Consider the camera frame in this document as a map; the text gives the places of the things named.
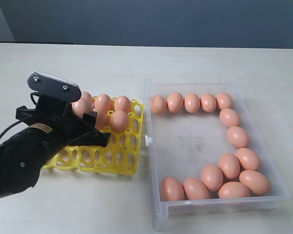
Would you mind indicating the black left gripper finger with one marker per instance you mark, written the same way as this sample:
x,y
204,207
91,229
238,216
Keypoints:
x,y
93,138
90,118

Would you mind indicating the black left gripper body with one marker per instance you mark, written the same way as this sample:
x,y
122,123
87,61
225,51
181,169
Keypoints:
x,y
50,127

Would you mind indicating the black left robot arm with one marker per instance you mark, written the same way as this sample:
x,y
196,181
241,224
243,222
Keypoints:
x,y
18,171

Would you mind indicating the yellow plastic egg tray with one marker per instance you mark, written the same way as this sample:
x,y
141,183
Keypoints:
x,y
120,156

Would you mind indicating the clear plastic container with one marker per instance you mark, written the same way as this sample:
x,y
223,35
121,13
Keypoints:
x,y
180,145

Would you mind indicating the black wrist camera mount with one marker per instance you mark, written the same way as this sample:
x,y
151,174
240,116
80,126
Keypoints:
x,y
54,87

